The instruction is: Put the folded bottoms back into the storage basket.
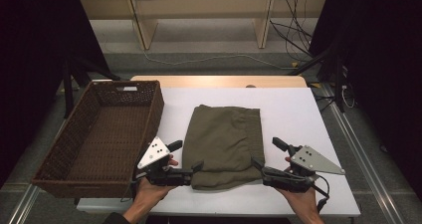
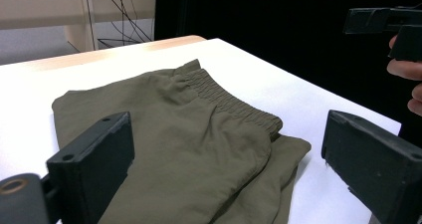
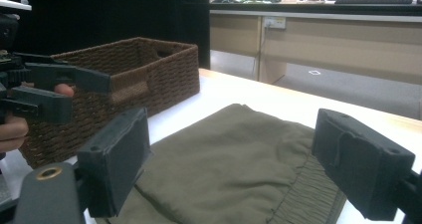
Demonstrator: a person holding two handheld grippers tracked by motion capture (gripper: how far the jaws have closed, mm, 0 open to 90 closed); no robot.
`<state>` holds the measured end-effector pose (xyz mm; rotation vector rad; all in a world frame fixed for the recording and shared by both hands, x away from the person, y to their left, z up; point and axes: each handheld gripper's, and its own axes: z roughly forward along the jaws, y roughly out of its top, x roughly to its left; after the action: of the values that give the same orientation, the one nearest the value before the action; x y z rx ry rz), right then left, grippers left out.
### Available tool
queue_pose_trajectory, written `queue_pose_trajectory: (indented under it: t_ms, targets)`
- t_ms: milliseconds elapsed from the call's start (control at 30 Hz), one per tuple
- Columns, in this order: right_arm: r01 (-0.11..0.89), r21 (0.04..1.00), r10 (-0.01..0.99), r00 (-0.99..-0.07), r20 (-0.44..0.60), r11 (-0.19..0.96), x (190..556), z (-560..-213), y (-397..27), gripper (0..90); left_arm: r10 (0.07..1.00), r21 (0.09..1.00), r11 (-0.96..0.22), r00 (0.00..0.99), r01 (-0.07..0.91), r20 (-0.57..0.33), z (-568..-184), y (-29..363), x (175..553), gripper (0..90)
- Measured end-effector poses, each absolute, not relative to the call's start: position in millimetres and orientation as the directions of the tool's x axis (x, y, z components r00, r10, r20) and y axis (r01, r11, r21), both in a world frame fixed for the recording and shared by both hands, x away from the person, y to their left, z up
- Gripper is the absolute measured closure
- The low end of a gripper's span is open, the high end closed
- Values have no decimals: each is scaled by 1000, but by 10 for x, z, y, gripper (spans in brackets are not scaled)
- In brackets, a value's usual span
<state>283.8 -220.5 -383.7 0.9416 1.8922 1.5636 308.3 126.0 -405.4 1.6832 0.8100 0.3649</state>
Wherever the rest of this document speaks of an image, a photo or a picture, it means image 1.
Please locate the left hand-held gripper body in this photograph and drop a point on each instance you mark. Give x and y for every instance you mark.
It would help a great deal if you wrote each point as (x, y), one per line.
(156, 152)

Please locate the brown woven basket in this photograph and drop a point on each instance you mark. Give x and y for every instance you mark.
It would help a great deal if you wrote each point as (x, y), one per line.
(106, 141)

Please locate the light wooden table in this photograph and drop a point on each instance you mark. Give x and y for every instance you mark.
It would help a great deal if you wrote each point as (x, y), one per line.
(215, 81)

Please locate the metal floor rail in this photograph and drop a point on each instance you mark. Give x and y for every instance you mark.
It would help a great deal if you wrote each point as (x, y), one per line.
(23, 205)
(365, 164)

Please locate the black curtain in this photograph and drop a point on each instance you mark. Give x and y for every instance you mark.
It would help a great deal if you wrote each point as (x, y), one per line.
(381, 68)
(33, 68)

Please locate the person's left hand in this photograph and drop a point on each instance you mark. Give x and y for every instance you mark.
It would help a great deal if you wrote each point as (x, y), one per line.
(147, 191)

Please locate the black tripod stand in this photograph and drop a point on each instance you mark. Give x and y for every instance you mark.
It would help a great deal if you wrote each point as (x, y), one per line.
(69, 84)
(336, 81)

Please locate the person's right hand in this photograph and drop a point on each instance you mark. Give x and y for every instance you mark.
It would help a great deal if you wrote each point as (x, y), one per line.
(303, 200)

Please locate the light wooden shelf unit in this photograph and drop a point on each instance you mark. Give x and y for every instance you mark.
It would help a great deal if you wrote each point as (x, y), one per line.
(199, 5)

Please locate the olive green pants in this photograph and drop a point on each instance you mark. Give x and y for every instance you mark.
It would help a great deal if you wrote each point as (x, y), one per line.
(222, 141)

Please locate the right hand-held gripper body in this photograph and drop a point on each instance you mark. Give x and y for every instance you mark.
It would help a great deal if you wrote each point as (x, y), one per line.
(308, 159)

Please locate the white table cover sheet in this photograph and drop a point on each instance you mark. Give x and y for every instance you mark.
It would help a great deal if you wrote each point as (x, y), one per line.
(292, 117)

